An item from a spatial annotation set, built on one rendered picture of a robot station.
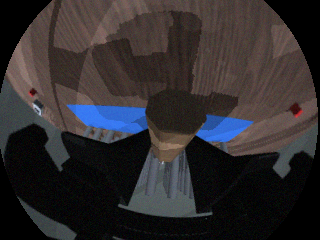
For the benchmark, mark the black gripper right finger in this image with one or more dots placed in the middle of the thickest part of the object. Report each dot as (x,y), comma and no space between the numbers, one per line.
(215,172)

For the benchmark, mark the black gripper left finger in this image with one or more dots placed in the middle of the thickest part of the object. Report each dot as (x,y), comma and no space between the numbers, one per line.
(121,161)

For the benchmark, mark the blue flat strip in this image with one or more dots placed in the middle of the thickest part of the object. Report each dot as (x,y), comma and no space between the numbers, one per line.
(132,119)

